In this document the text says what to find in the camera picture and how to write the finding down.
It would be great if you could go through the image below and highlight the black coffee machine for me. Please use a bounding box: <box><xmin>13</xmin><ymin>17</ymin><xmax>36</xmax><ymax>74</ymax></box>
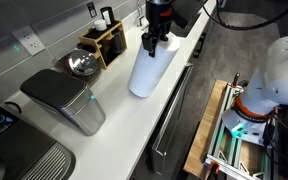
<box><xmin>0</xmin><ymin>103</ymin><xmax>76</xmax><ymax>180</ymax></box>

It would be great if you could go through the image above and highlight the aluminium extrusion robot frame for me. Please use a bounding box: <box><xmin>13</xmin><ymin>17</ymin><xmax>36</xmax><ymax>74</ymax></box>
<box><xmin>204</xmin><ymin>83</ymin><xmax>278</xmax><ymax>180</ymax></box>

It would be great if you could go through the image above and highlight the bamboo coffee supplies organizer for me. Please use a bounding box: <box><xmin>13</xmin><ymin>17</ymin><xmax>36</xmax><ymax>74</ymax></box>
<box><xmin>79</xmin><ymin>20</ymin><xmax>127</xmax><ymax>69</ymax></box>

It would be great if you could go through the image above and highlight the white kitchen paper roll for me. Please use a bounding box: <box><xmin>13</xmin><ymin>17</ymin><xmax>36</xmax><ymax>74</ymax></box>
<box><xmin>128</xmin><ymin>33</ymin><xmax>180</xmax><ymax>98</ymax></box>

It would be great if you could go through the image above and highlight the black wall switch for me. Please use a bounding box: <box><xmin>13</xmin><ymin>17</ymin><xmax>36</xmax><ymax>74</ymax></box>
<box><xmin>87</xmin><ymin>2</ymin><xmax>97</xmax><ymax>18</ymax></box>

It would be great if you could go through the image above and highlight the white wall power outlet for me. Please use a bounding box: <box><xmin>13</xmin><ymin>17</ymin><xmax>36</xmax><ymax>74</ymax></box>
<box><xmin>12</xmin><ymin>26</ymin><xmax>45</xmax><ymax>56</ymax></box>

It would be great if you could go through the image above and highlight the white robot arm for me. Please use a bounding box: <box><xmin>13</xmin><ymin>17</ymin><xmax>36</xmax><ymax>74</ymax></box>
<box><xmin>221</xmin><ymin>36</ymin><xmax>288</xmax><ymax>146</ymax></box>

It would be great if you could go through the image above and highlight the black cup dispenser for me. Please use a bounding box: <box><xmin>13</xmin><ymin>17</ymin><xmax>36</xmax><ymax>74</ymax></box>
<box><xmin>100</xmin><ymin>6</ymin><xmax>115</xmax><ymax>25</ymax></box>

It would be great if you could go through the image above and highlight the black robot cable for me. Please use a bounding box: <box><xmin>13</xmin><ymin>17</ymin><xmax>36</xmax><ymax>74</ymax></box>
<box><xmin>202</xmin><ymin>0</ymin><xmax>288</xmax><ymax>32</ymax></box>

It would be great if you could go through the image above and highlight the glass jar with steel lid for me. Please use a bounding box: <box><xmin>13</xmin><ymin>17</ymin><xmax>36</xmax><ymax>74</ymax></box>
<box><xmin>54</xmin><ymin>49</ymin><xmax>101</xmax><ymax>86</ymax></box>

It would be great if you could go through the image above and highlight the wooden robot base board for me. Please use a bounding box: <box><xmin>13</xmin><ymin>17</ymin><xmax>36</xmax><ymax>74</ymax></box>
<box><xmin>183</xmin><ymin>80</ymin><xmax>227</xmax><ymax>180</ymax></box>

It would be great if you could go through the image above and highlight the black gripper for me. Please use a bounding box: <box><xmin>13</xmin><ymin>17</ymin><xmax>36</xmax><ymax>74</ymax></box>
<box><xmin>141</xmin><ymin>0</ymin><xmax>173</xmax><ymax>57</ymax></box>

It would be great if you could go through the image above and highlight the white cup stack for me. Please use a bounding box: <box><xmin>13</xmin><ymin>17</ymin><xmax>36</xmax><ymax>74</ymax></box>
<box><xmin>94</xmin><ymin>19</ymin><xmax>107</xmax><ymax>31</ymax></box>

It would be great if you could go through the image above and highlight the chrome sink faucet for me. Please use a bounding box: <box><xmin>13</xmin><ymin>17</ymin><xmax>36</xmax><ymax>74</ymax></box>
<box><xmin>137</xmin><ymin>0</ymin><xmax>145</xmax><ymax>27</ymax></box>

